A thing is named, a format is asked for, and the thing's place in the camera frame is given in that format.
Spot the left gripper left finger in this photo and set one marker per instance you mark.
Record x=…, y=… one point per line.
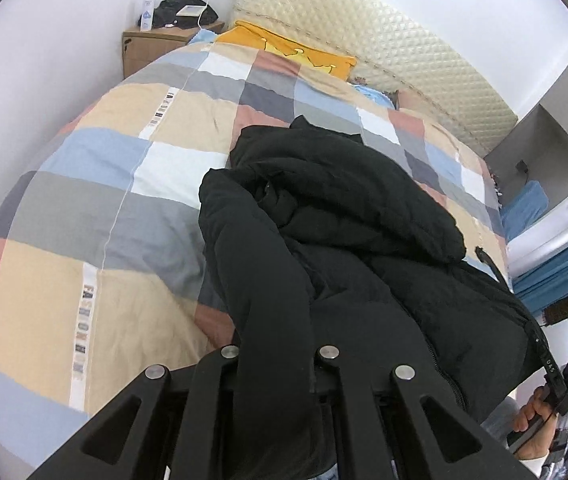
x=165, y=424

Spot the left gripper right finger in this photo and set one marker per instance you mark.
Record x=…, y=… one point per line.
x=397, y=426

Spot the black puffer jacket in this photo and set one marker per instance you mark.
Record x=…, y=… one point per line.
x=313, y=238

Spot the blue curtain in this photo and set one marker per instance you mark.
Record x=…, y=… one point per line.
x=544, y=284

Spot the checkered patchwork duvet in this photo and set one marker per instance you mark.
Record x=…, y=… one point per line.
x=101, y=258

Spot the blue hanging towel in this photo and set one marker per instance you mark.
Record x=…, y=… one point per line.
x=527, y=207

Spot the grey white wardrobe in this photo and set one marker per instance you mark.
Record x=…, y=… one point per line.
x=537, y=149

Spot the pink pillow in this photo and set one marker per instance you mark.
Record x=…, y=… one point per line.
x=410, y=100

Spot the light blue pillow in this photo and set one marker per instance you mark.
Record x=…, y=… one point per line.
x=378, y=97

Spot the wooden nightstand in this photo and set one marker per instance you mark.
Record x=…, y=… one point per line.
x=142, y=48

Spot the yellow crown pillow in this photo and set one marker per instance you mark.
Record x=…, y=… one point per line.
x=251, y=35

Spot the white spray bottle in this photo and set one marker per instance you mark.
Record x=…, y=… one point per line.
x=147, y=17

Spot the black bag on nightstand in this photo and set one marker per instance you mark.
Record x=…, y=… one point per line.
x=164, y=14

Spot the white device on bag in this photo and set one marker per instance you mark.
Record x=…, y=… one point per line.
x=191, y=11

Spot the cream quilted headboard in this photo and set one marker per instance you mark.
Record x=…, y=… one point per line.
x=393, y=52

